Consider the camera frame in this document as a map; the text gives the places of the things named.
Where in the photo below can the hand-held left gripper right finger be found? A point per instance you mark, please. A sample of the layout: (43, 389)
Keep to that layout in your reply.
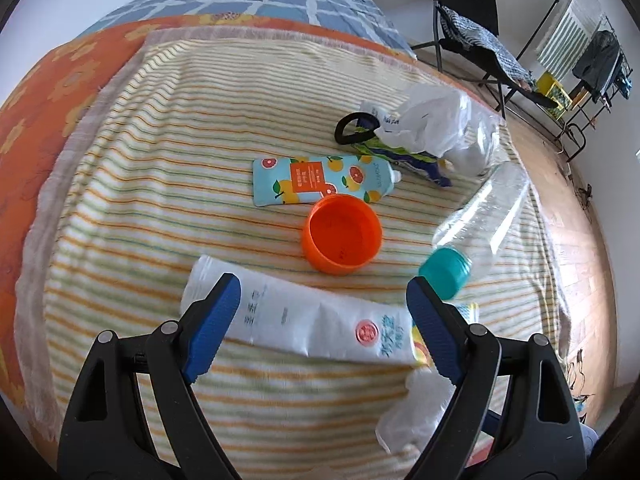
(435, 330)

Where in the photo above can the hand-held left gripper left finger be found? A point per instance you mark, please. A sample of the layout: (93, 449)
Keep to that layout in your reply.
(212, 325)

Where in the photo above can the clear plastic wrap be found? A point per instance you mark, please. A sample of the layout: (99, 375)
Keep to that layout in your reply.
(410, 410)

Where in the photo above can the white toothpaste tube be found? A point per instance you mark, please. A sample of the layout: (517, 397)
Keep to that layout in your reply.
(310, 320)

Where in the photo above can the clear bottle with teal cap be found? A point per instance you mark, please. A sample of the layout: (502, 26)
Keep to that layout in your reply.
(480, 220)

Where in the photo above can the orange plastic cup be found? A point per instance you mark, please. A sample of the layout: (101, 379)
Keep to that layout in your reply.
(320, 255)

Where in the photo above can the blue green snack wrapper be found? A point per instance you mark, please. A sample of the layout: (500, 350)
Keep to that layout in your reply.
(430, 170)

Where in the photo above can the fruit-print blue tube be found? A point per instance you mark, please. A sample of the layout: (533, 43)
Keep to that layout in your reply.
(300, 180)

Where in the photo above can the white plastic bag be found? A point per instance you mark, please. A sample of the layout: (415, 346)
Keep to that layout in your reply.
(435, 120)

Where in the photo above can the white printed packet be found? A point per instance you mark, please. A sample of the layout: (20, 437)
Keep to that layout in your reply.
(385, 115)

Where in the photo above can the striped yellow towel blanket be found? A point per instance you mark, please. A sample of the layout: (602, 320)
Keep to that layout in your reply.
(200, 135)

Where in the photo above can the yellow plastic crate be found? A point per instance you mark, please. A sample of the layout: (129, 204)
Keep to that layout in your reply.
(550, 87)

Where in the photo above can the orange floral blanket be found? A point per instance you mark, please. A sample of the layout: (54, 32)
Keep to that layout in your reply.
(50, 85)

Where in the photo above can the blue patterned cloth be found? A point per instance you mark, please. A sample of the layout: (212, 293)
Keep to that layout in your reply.
(475, 35)

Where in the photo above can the dark hanging clothes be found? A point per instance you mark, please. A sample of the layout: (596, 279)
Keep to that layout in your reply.
(597, 60)

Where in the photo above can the green striped hanging towel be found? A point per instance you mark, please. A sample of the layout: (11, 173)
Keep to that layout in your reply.
(570, 35)

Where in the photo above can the blue checked bed sheet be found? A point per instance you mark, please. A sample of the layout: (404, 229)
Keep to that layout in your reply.
(280, 0)

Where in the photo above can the black metal drying rack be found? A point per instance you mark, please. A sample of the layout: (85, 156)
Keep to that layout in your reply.
(548, 10)

